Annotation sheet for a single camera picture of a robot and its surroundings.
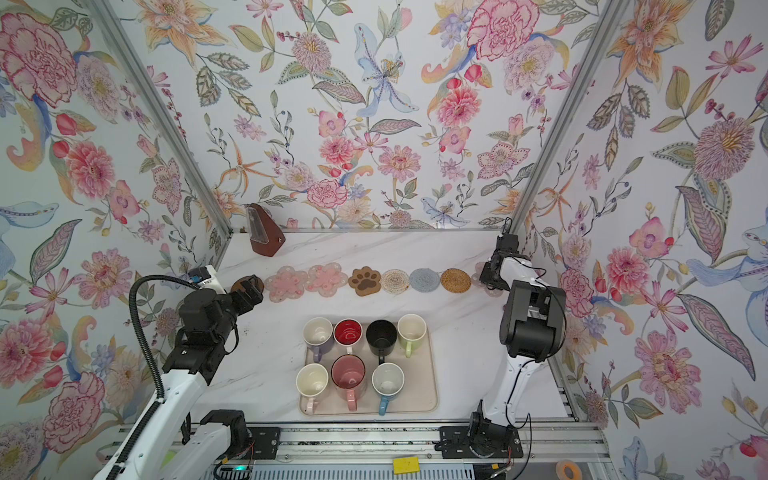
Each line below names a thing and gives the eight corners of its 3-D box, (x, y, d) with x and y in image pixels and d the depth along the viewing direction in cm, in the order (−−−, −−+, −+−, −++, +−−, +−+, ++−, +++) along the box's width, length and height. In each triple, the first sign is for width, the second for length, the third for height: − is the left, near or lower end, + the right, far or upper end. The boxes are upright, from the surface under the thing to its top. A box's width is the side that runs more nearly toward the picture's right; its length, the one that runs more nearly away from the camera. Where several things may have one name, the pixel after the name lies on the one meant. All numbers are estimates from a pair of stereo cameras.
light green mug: (387, 352, 90) (387, 338, 83) (404, 324, 96) (406, 309, 89) (409, 365, 88) (412, 352, 80) (426, 335, 94) (429, 321, 86)
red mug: (331, 342, 92) (327, 331, 86) (349, 324, 96) (346, 312, 90) (350, 359, 89) (348, 348, 83) (368, 339, 93) (367, 328, 87)
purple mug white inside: (304, 366, 88) (298, 354, 81) (311, 330, 96) (305, 316, 89) (332, 366, 88) (327, 354, 81) (335, 331, 96) (332, 316, 89)
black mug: (381, 368, 87) (381, 356, 80) (364, 340, 92) (362, 326, 85) (404, 354, 90) (406, 340, 83) (386, 327, 95) (386, 313, 88)
